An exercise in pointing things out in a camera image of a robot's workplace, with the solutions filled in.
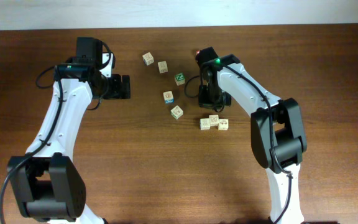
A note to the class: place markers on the green letter Z block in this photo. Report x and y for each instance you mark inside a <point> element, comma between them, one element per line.
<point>180,79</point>

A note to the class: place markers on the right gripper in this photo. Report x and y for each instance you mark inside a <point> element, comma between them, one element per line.
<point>212,101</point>

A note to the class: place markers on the wooden butterfly block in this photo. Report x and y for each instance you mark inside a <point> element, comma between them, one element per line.
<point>205,124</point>

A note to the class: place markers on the wooden block far left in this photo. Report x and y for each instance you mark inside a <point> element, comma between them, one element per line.
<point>148,58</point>

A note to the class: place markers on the wooden block blue side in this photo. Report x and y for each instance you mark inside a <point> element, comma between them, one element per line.
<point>168,97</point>

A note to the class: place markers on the wooden car picture block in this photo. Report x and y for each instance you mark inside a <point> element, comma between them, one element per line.
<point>223,124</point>

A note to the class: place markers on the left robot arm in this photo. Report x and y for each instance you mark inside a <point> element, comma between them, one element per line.
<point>45,182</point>

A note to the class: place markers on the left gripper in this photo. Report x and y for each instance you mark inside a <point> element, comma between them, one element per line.
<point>115,91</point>

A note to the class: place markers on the plain wooden picture block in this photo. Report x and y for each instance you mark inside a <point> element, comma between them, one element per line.
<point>162,67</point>

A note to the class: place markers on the wooden block red side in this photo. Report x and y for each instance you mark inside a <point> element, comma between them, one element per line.
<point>214,120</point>

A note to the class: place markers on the wooden block green side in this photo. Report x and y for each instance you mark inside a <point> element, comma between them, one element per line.
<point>176,112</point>

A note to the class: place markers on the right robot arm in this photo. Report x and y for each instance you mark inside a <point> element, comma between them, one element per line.
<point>277,132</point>

